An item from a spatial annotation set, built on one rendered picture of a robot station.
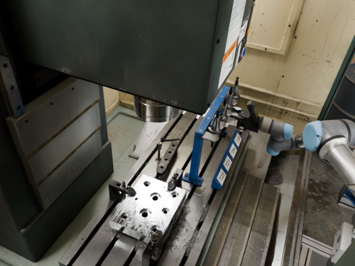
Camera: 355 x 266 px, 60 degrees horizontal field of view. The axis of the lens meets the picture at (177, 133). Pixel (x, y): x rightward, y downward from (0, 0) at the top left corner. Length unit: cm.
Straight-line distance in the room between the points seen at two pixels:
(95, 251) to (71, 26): 88
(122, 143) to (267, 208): 111
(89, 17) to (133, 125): 163
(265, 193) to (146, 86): 122
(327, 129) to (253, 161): 85
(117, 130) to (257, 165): 107
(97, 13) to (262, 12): 118
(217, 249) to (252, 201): 39
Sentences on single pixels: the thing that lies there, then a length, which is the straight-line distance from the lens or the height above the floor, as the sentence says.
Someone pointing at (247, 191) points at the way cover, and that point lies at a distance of 186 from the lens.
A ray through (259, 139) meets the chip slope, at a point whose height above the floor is 80.
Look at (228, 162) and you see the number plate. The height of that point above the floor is 93.
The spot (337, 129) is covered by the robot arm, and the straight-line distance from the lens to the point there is 132.
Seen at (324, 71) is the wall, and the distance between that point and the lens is 198.
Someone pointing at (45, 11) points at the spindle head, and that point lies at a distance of 101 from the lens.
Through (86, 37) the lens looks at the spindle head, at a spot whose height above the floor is 173.
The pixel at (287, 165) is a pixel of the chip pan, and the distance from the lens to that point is 221.
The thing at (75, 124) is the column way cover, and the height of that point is 121.
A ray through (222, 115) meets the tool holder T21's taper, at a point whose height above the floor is 124.
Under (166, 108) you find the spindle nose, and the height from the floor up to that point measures 152.
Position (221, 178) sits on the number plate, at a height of 94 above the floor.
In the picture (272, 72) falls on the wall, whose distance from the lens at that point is 201.
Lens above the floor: 209
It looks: 39 degrees down
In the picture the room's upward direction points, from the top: 5 degrees clockwise
